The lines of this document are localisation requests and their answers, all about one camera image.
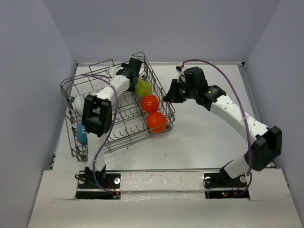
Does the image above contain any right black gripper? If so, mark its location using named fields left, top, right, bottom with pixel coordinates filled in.
left=164, top=79, right=197, bottom=103

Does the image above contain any white square dish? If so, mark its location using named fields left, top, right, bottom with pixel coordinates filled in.
left=135, top=77, right=152, bottom=97

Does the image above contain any orange bowl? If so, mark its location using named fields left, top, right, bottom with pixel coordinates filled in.
left=147, top=112, right=167, bottom=133
left=140, top=95, right=159, bottom=113

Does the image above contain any grey wire dish rack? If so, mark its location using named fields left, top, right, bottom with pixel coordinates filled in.
left=60, top=52, right=175, bottom=162

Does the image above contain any blue bowl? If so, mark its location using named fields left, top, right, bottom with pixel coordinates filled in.
left=76, top=123, right=88, bottom=145

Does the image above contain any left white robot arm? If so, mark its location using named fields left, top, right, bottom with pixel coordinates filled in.
left=82, top=58, right=143, bottom=189

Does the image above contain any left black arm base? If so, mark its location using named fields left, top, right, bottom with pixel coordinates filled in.
left=75, top=167, right=121, bottom=200

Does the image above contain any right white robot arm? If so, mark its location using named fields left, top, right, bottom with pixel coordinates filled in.
left=163, top=66, right=282, bottom=188

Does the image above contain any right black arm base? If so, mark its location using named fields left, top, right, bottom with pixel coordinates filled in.
left=202, top=172, right=250, bottom=199

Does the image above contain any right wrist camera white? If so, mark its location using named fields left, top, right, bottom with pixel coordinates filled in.
left=175, top=62, right=187, bottom=76

